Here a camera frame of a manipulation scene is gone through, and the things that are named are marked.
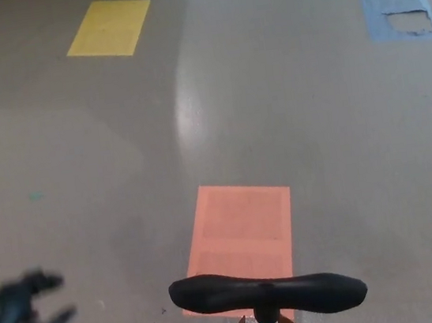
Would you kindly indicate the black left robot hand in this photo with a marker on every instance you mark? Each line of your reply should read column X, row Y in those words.
column 8, row 304

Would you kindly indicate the torn blue paper sheet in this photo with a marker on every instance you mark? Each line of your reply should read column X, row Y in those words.
column 375, row 13

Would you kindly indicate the orange paper sheet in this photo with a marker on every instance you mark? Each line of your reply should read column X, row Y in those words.
column 244, row 225

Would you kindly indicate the yellow paper sheet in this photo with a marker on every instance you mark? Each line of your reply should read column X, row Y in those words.
column 109, row 28

